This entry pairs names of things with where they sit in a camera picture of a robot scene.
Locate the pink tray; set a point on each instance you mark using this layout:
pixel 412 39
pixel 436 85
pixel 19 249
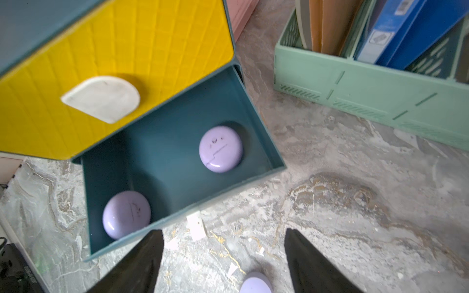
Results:
pixel 240 12

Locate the brown envelope folder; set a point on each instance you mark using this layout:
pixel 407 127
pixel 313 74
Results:
pixel 325 24

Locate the teal drawer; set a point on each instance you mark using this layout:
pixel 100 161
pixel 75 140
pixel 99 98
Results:
pixel 158 156

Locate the blue binder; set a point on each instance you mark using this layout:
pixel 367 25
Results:
pixel 396 33

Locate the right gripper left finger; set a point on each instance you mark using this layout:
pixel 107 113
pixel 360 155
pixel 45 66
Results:
pixel 138 271

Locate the yellow drawer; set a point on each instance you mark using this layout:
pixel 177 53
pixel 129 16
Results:
pixel 146 55

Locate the purple earphone case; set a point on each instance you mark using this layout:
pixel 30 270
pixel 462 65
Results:
pixel 221 149
pixel 126 213
pixel 256 282

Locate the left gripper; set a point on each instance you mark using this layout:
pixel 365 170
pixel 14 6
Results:
pixel 16 274

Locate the teal drawer cabinet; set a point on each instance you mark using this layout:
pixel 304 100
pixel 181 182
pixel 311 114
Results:
pixel 36 22

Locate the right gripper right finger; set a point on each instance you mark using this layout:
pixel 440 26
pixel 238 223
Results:
pixel 310 270

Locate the green file organizer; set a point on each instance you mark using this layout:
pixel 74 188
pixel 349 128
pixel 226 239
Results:
pixel 430 98

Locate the purple earphone case top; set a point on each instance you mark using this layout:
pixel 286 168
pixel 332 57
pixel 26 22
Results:
pixel 126 213

